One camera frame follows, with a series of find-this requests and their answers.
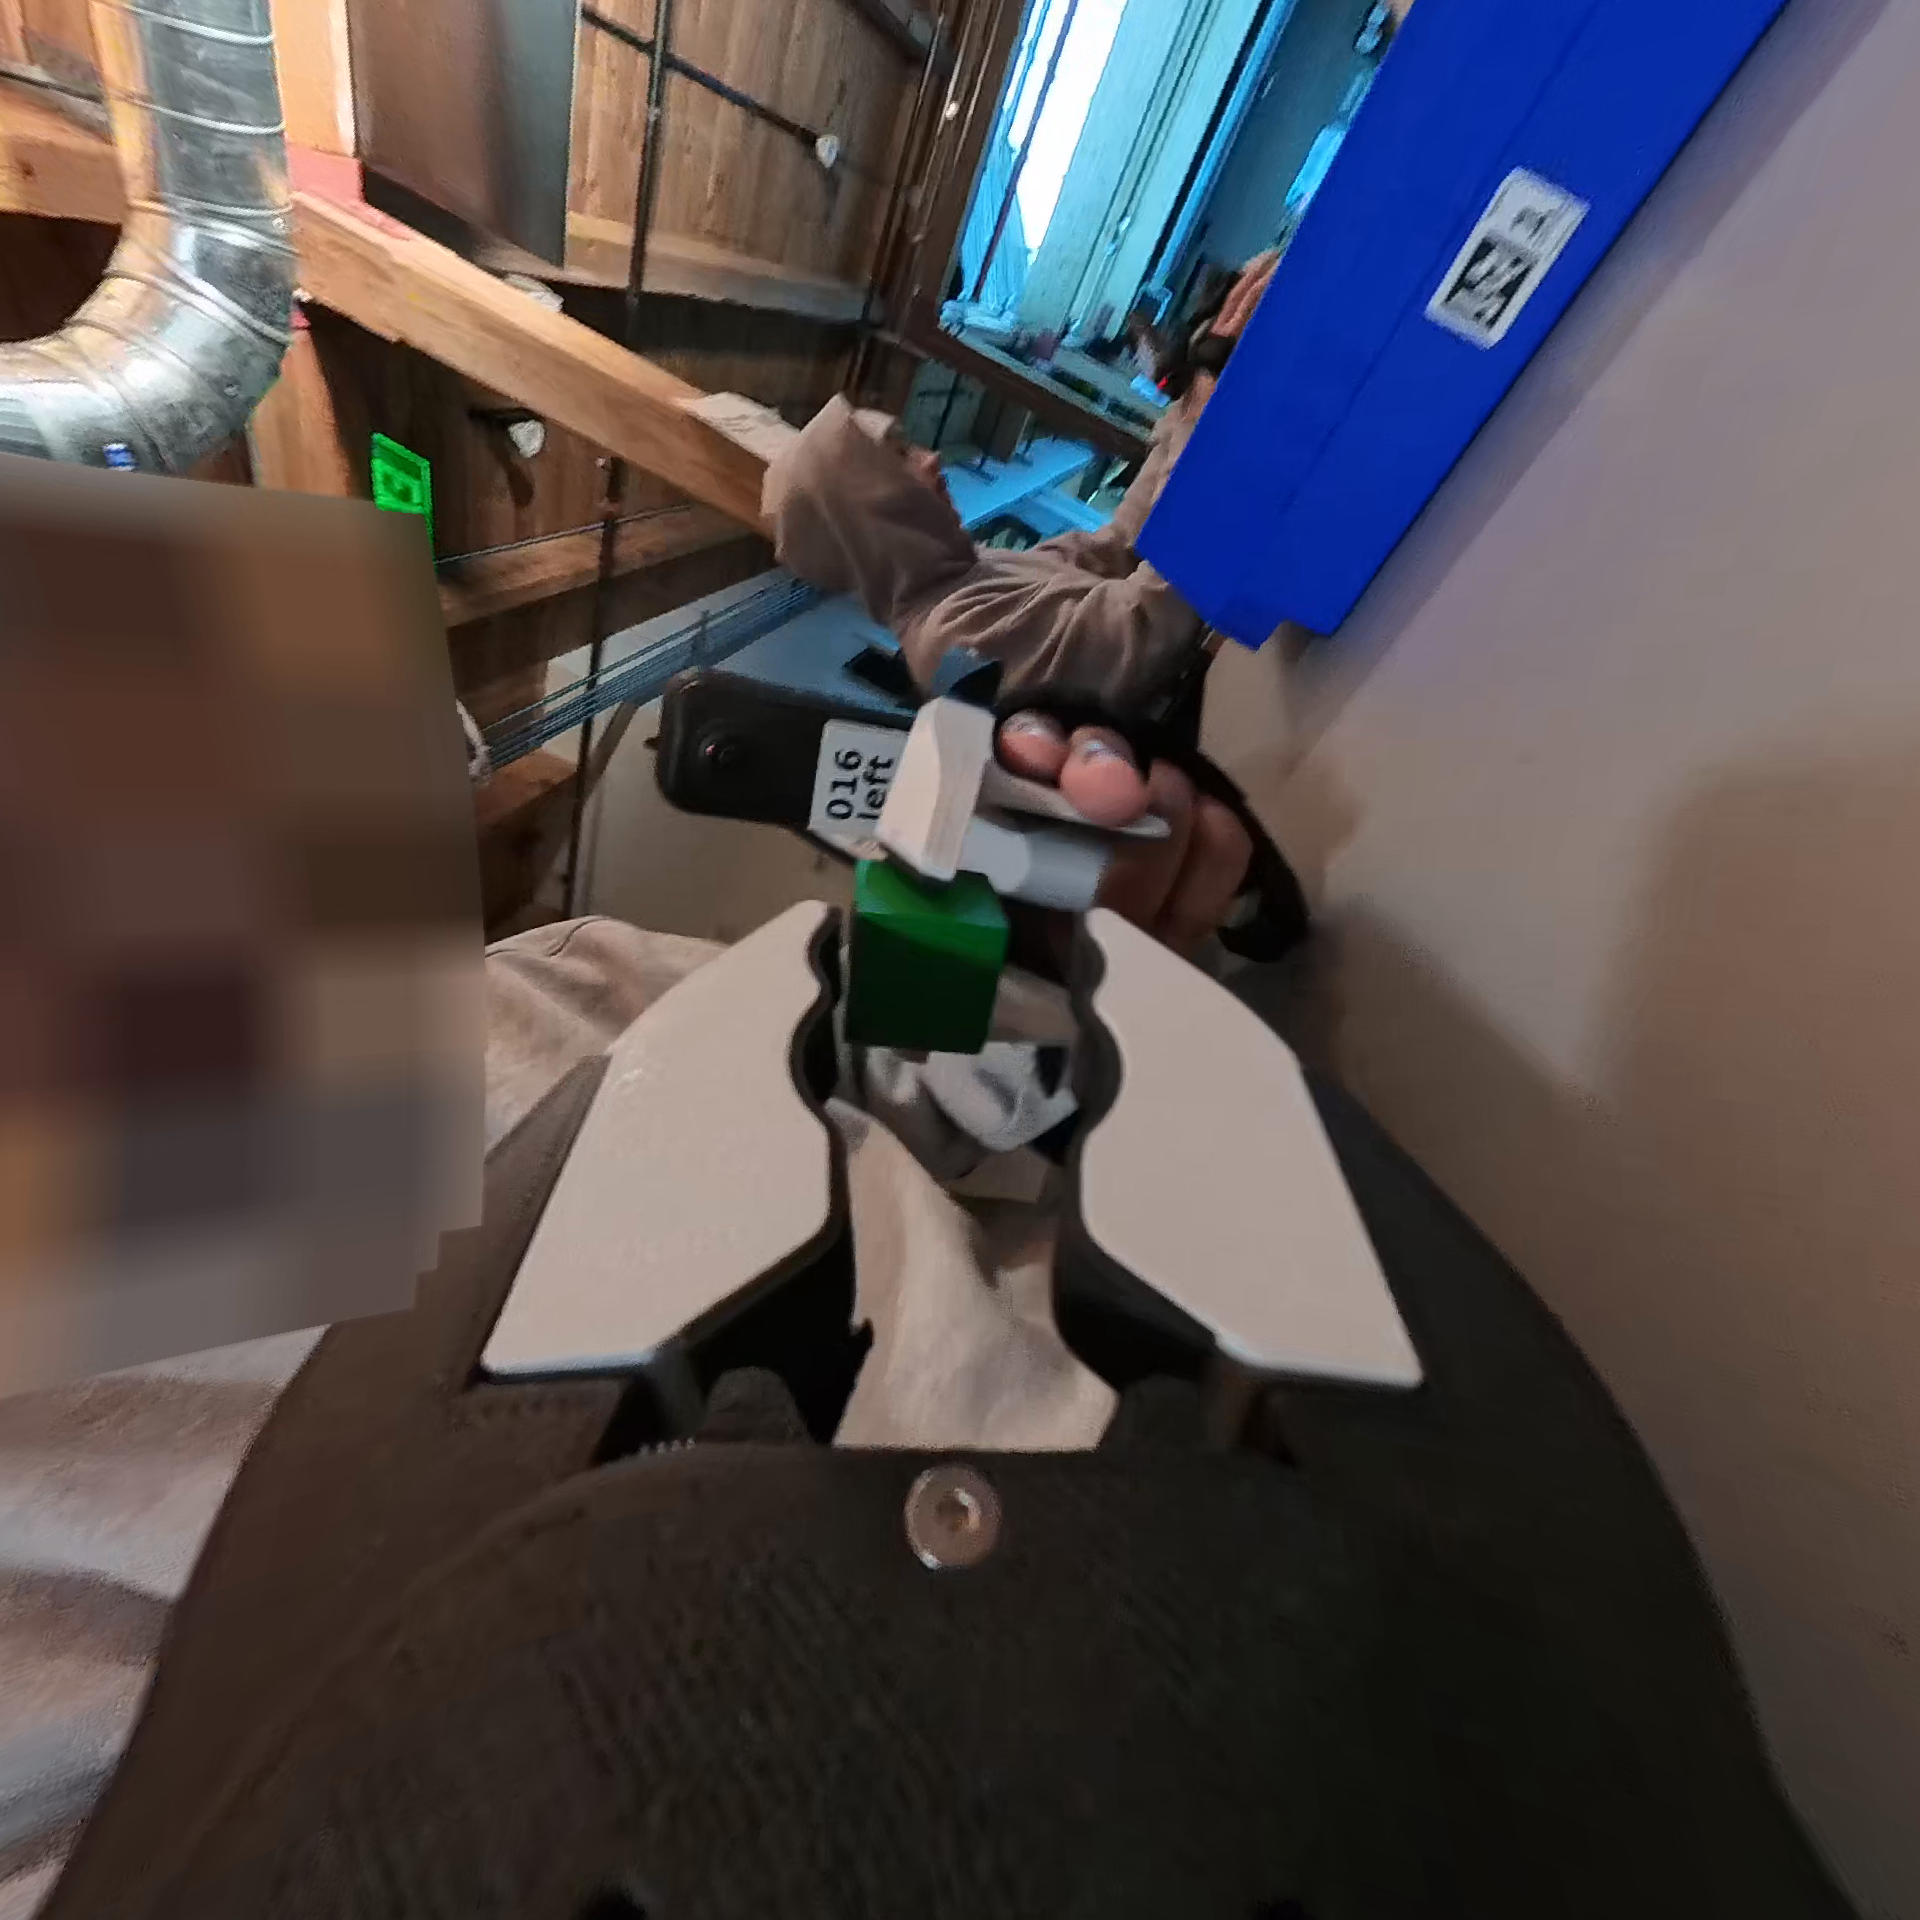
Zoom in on green cube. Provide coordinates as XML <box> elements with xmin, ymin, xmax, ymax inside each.
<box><xmin>844</xmin><ymin>859</ymin><xmax>1009</xmax><ymax>1055</ymax></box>

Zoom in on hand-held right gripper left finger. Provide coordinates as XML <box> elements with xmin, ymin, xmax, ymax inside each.
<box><xmin>478</xmin><ymin>900</ymin><xmax>879</xmax><ymax>1383</ymax></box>

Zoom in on grey metal box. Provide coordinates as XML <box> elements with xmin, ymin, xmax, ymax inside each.
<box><xmin>352</xmin><ymin>0</ymin><xmax>578</xmax><ymax>271</ymax></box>

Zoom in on green exit sign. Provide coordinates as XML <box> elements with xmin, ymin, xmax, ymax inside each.
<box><xmin>368</xmin><ymin>432</ymin><xmax>440</xmax><ymax>560</ymax></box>

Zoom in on large blue storage bin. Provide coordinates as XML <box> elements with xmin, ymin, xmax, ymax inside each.
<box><xmin>1132</xmin><ymin>0</ymin><xmax>1797</xmax><ymax>648</ymax></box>

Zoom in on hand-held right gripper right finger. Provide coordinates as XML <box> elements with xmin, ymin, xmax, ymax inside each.
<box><xmin>1054</xmin><ymin>907</ymin><xmax>1425</xmax><ymax>1392</ymax></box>

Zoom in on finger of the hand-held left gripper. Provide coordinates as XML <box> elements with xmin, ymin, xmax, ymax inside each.
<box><xmin>872</xmin><ymin>696</ymin><xmax>1174</xmax><ymax>886</ymax></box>
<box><xmin>982</xmin><ymin>959</ymin><xmax>1088</xmax><ymax>1047</ymax></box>

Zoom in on silver ventilation duct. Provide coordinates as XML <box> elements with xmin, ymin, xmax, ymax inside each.
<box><xmin>0</xmin><ymin>0</ymin><xmax>302</xmax><ymax>474</ymax></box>

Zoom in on person's left hand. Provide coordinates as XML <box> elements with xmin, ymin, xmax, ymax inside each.
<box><xmin>994</xmin><ymin>710</ymin><xmax>1262</xmax><ymax>963</ymax></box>

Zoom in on wooden beam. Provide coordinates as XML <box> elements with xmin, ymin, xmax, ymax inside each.
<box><xmin>286</xmin><ymin>151</ymin><xmax>781</xmax><ymax>527</ymax></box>

